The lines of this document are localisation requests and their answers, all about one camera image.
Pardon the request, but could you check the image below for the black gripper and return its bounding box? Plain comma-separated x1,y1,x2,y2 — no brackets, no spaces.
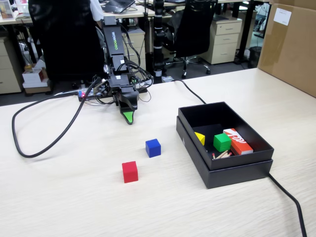
108,75,140,125

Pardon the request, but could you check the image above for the red cube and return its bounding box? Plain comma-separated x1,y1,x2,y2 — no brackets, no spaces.
121,160,139,184

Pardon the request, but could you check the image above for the blue cube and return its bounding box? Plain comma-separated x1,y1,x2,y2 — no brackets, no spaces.
145,138,162,158

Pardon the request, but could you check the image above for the green cube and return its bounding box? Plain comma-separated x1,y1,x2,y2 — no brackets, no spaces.
213,133,232,153

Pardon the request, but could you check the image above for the controller board with red light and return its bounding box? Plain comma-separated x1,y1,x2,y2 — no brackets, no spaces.
78,88,100,102

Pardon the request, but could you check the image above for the cream drawer cabinet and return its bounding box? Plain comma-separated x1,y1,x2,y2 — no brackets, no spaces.
0,37,24,94
122,31,147,79

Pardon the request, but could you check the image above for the yellow wedge block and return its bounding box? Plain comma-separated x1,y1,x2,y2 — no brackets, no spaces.
194,131,206,146

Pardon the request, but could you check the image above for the black cardboard box tray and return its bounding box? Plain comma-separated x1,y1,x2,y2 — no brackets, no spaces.
178,101,275,171

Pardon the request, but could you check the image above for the cream office desk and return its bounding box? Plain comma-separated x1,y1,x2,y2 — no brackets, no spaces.
0,4,173,25

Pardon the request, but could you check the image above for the tall black mesh office chair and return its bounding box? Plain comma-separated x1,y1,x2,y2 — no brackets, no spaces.
28,0,107,82

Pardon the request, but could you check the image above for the black swivel office chair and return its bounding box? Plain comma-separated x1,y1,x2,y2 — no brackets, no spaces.
164,0,218,79

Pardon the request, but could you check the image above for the white cardboard floor box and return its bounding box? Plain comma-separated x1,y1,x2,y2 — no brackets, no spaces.
22,63,50,94

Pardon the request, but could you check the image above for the black laptop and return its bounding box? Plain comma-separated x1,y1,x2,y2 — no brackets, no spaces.
100,0,136,14

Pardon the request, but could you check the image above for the person in white shirt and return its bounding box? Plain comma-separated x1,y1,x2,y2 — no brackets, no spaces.
89,0,105,22

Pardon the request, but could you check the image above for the cream three-drawer cabinet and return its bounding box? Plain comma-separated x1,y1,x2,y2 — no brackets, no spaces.
201,18,243,65

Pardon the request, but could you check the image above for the red white matchbox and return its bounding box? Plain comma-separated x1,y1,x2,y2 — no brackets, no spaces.
223,128,254,156

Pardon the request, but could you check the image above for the black cardboard box lid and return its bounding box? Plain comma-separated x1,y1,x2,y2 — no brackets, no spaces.
176,116,274,190

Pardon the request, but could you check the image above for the black waste bin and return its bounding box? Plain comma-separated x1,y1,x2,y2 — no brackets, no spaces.
248,46,262,69

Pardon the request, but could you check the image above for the black legged office desk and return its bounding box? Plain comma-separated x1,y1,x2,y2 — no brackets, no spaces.
148,0,271,65

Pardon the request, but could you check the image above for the framed picture card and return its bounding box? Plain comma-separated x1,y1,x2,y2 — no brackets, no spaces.
0,0,14,20

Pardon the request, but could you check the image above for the large brown cardboard box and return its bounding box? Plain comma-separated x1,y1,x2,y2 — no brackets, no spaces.
257,0,316,98

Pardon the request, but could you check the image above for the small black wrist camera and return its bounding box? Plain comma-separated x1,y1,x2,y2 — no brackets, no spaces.
98,79,112,97

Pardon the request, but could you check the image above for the thick black sleeved cable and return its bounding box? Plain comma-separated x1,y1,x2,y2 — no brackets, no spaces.
11,79,100,158

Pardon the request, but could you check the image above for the black power cable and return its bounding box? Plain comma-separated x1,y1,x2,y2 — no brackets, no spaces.
172,79,308,237

